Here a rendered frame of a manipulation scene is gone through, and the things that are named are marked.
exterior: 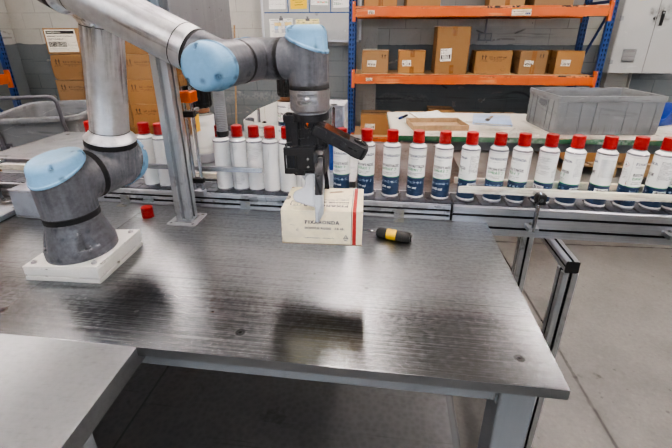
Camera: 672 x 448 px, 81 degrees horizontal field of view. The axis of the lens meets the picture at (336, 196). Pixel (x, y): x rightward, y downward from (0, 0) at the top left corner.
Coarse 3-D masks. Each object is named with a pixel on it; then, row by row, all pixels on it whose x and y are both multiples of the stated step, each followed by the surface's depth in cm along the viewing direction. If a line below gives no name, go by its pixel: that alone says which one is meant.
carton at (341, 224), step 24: (336, 192) 86; (360, 192) 86; (288, 216) 78; (312, 216) 78; (336, 216) 77; (360, 216) 77; (288, 240) 80; (312, 240) 80; (336, 240) 79; (360, 240) 79
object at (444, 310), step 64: (0, 256) 98; (192, 256) 98; (256, 256) 98; (320, 256) 98; (384, 256) 98; (448, 256) 98; (0, 320) 77; (64, 320) 77; (128, 320) 77; (192, 320) 77; (256, 320) 77; (320, 320) 77; (384, 320) 77; (448, 320) 77; (512, 320) 77; (448, 384) 64; (512, 384) 63
